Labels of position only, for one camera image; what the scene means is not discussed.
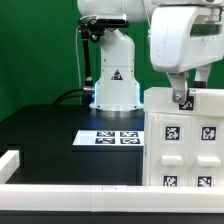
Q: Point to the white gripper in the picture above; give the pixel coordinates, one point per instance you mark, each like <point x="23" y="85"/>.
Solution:
<point x="173" y="48"/>

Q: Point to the white cabinet box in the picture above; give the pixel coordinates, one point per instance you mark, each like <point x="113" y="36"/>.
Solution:
<point x="146" y="152"/>

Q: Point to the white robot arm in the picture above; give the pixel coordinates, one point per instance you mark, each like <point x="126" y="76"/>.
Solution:
<point x="117" y="92"/>

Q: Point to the white left fence piece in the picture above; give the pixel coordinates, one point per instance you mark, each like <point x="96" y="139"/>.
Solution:
<point x="9" y="163"/>

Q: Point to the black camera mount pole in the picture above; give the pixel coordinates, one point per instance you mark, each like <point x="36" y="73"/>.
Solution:
<point x="92" y="28"/>

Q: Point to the white marker base plate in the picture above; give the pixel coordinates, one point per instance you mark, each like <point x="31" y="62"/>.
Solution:
<point x="110" y="138"/>

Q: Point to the white front fence rail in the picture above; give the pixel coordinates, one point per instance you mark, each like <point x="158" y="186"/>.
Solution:
<point x="80" y="198"/>

